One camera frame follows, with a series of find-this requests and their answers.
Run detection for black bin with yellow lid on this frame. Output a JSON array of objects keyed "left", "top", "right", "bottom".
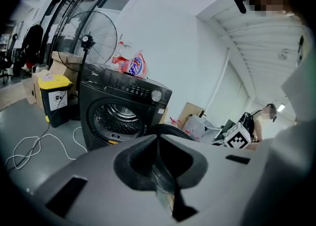
[{"left": 37, "top": 74, "right": 74, "bottom": 128}]

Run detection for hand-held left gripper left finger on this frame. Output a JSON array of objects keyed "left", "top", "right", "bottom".
[{"left": 113, "top": 134, "right": 159, "bottom": 191}]

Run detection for black coat on rack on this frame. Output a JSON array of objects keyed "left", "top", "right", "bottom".
[{"left": 21, "top": 23, "right": 44, "bottom": 69}]

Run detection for small brown cardboard box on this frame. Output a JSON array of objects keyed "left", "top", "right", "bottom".
[{"left": 177, "top": 102, "right": 206, "bottom": 132}]

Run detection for black round washing machine door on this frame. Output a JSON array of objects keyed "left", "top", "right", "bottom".
[{"left": 147, "top": 123, "right": 196, "bottom": 142}]

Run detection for black framed glass door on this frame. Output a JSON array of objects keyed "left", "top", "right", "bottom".
[{"left": 39, "top": 0, "right": 140, "bottom": 66}]

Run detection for clear plastic bottle red label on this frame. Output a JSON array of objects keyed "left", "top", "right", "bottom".
[{"left": 111, "top": 41, "right": 132, "bottom": 72}]

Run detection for pink and blue detergent bag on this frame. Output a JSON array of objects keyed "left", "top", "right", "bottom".
[{"left": 122, "top": 49, "right": 150, "bottom": 79}]

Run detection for black office chair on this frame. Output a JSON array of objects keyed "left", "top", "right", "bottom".
[{"left": 0, "top": 33, "right": 18, "bottom": 85}]

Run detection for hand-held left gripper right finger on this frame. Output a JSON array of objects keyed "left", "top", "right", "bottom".
[{"left": 159, "top": 133, "right": 209, "bottom": 222}]

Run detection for person's white shirt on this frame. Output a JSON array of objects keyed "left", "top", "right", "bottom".
[{"left": 240, "top": 10, "right": 316, "bottom": 226}]

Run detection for white plastic bag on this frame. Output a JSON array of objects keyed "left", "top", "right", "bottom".
[{"left": 184, "top": 114, "right": 223, "bottom": 143}]

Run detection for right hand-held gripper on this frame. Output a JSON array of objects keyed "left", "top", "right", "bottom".
[{"left": 212, "top": 121, "right": 252, "bottom": 150}]

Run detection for black washing machine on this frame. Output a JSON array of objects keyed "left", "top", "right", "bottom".
[{"left": 79, "top": 62, "right": 173, "bottom": 151}]

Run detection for black standing fan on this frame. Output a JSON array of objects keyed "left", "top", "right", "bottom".
[{"left": 57, "top": 10, "right": 118, "bottom": 121}]

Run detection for black head-worn camera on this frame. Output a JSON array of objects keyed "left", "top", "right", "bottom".
[{"left": 230, "top": 0, "right": 248, "bottom": 15}]

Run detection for large brown cardboard box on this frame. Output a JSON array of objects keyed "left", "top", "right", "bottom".
[{"left": 48, "top": 51, "right": 85, "bottom": 88}]

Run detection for white cable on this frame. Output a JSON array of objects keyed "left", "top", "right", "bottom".
[{"left": 4, "top": 126, "right": 89, "bottom": 170}]

